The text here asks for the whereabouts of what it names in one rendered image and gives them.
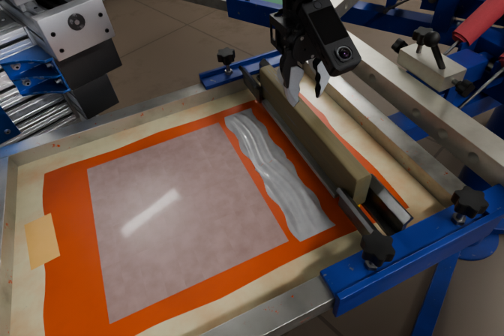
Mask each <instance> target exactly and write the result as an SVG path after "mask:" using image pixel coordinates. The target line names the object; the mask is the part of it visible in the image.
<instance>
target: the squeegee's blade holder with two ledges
mask: <svg viewBox="0 0 504 336"><path fill-rule="evenodd" d="M262 105H263V106H264V107H265V109H266V110H267V112H268V113H269V115H270V116H271V117H272V118H273V119H274V121H275V122H276V123H277V125H278V126H279V128H280V129H281V130H282V131H283V132H284V134H285V135H286V137H287V138H288V139H289V141H290V142H291V143H292V144H293V145H294V147H295V148H296V150H297V151H298V153H299V154H300V155H301V156H302V157H303V159H304V160H305V161H306V163H307V164H308V166H309V167H310V168H311V169H312V170H313V172H314V173H315V174H316V176H317V177H318V179H319V180H320V181H321V182H322V184H323V185H324V186H325V188H326V189H327V190H328V192H329V193H330V194H331V195H332V197H333V198H337V197H339V196H340V195H339V194H338V192H337V191H336V190H337V189H338V188H337V187H336V186H335V184H334V183H333V182H332V180H331V179H330V178H329V177H328V176H327V175H326V173H325V172H324V171H323V169H322V168H321V167H320V165H319V164H318V163H317V162H316V161H315V160H314V158H313V157H312V156H311V154H310V153H309V152H308V150H307V149H306V148H305V147H304V146H303V144H302V143H301V142H300V140H299V139H298V138H297V136H296V135H295V134H294V133H293V132H292V131H291V129H290V128H289V127H288V125H287V124H286V123H285V121H284V120H283V119H282V118H281V117H280V115H279V114H278V113H277V111H276V110H275V109H274V107H273V106H272V105H271V104H270V103H269V102H268V100H267V99H264V100H262Z"/></svg>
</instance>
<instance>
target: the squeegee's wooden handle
mask: <svg viewBox="0 0 504 336"><path fill-rule="evenodd" d="M259 76H260V86H261V88H262V97H263V98H264V99H267V100H268V102H269V103H270V104H271V105H272V106H273V107H274V109H275V110H276V111H277V113H278V114H279V115H280V117H281V118H282V119H283V120H284V121H285V123H286V124H287V125H288V127H289V128H290V129H291V131H292V132H293V133H294V134H295V135H296V136H297V138H298V139H299V140H300V142H301V143H302V144H303V146H304V147H305V148H306V149H307V150H308V152H309V153H310V154H311V156H312V157H313V158H314V160H315V161H316V162H317V163H318V164H319V165H320V167H321V168H322V169H323V171H324V172H325V174H326V175H327V176H328V177H329V178H330V179H331V181H332V182H333V183H334V185H335V186H336V187H337V188H343V189H344V190H345V191H346V192H347V193H348V194H349V195H350V196H351V198H352V199H353V200H354V201H355V203H356V204H357V205H359V204H362V203H364V202H365V200H366V197H367V194H368V188H369V186H370V183H371V174H370V173H369V172H368V171H367V170H366V169H365V168H364V167H363V166H362V165H361V163H360V162H359V161H358V160H357V159H356V158H355V157H354V156H353V154H352V153H351V152H350V151H349V150H348V149H347V148H346V147H345V146H344V144H343V143H342V142H341V141H340V140H339V139H338V138H337V137H336V136H335V135H334V134H333V133H332V132H331V131H330V130H329V128H328V127H327V126H326V125H325V124H324V123H323V122H322V121H321V120H320V118H319V117H318V116H317V115H316V114H315V113H314V112H313V111H312V109H311V108H310V107H309V106H308V105H307V104H306V103H305V102H304V101H303V100H302V99H301V98H300V97H299V96H298V99H299V102H298V103H297V104H296V105H295V106H294V107H293V106H292V105H291V104H290V103H289V101H288V100H287V97H286V95H285V91H284V87H283V86H282V84H281V82H280V80H279V79H278V75H277V71H276V70H275V69H274V68H273V67H272V66H271V65H267V66H265V67H261V68H260V69H259Z"/></svg>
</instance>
